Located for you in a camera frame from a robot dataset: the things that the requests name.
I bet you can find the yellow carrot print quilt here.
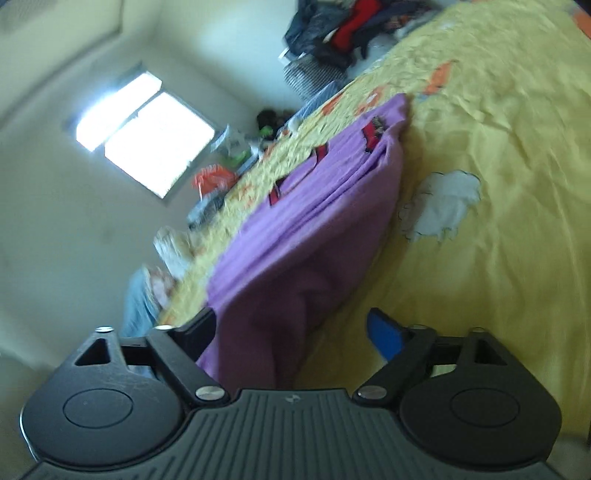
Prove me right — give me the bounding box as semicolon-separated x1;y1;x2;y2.
157;0;591;444

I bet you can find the pile of folded clothes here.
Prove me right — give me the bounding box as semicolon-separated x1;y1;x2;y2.
360;0;444;51

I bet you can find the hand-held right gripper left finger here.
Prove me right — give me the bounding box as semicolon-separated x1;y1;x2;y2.
74;308;230;407

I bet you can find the purple sweater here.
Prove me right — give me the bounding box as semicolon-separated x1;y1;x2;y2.
196;92;413;391

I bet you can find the black white striped garment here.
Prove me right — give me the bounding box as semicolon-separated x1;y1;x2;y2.
187;194;227;227

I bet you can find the blue quilted bed pad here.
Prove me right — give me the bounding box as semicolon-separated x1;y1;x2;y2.
288;80;345;121

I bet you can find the window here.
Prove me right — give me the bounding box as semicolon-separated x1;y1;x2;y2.
65;62;219;200

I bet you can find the light blue pillow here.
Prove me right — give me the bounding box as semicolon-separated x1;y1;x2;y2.
121;265;160;379

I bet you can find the dark bag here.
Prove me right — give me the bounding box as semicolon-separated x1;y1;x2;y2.
256;108;296;134

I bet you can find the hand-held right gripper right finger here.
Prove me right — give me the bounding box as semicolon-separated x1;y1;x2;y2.
353;308;513;407

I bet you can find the pink cloth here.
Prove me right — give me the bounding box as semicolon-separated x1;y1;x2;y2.
143;265;178;308

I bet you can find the orange plastic bag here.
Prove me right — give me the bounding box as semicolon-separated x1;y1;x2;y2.
191;164;238;195

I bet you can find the red garment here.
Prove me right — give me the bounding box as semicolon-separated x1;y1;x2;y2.
332;0;384;51

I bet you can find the houndstooth bag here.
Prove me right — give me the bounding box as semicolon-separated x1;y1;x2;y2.
283;58;345;100

